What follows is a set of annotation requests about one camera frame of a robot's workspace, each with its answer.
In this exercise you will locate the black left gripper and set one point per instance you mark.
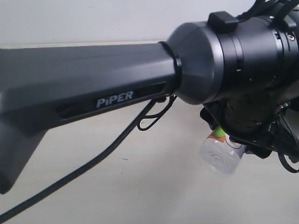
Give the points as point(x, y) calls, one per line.
point(255, 120)

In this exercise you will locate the square bottle floral label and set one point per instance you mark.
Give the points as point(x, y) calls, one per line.
point(219, 154)

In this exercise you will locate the dark grey Piper robot arm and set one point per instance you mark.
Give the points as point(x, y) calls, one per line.
point(242, 69)

